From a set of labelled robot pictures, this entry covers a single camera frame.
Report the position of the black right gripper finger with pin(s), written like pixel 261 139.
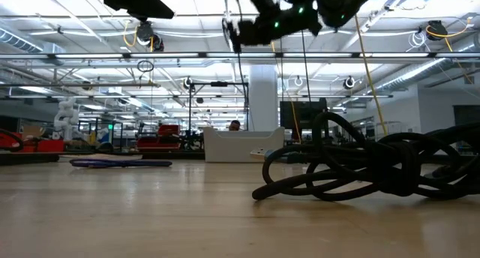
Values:
pixel 233 33

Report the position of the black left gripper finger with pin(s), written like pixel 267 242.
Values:
pixel 135 1

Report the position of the black monitor cabinet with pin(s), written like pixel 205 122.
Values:
pixel 300 113

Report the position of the person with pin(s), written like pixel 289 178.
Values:
pixel 234 126

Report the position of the white plastic bin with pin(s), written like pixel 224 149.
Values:
pixel 232 145

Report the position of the red tool chest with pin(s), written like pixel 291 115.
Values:
pixel 161 138

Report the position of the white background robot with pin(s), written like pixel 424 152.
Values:
pixel 66 117

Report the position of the black table edge strip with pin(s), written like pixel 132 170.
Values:
pixel 28 158

